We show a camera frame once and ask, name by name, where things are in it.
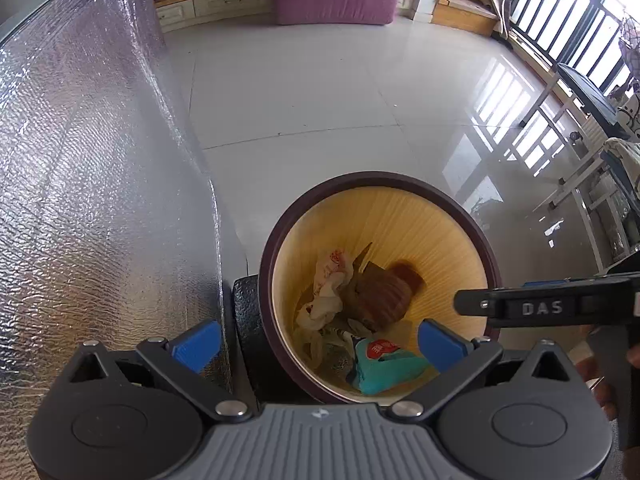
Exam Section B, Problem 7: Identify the black window railing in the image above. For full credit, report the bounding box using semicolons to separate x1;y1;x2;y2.
505;0;640;98

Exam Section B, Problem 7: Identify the person's right hand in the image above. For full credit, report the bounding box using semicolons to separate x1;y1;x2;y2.
574;340;622;422

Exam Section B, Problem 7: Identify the teal snack packet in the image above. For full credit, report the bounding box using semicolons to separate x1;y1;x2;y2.
347;336;441;397

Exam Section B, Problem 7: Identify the white metal rack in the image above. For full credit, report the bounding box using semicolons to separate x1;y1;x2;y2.
520;62;640;273

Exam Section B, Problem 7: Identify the cream low drawer cabinet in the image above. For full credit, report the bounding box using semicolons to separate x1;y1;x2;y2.
152;0;418;33

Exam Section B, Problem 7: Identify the round wooden trash bin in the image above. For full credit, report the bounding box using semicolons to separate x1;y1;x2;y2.
259;171;502;406

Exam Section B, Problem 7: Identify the dark blue table top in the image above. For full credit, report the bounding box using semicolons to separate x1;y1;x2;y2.
555;62;632;137

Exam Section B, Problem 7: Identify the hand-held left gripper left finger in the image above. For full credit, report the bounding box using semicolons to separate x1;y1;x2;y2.
65;319;253;421

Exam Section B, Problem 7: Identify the white plastic bag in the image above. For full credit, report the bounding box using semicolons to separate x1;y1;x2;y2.
295;249;358;332

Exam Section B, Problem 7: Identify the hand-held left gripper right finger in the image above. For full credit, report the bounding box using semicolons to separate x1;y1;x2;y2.
390;318;585;418

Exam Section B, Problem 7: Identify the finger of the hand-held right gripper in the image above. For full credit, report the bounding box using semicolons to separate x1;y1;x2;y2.
454;271;640;329

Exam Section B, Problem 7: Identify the clear plastic wrapper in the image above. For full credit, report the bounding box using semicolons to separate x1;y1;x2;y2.
292;327;357;376

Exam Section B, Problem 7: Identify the brown paper bag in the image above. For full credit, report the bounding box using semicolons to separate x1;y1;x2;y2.
345;242;427;333

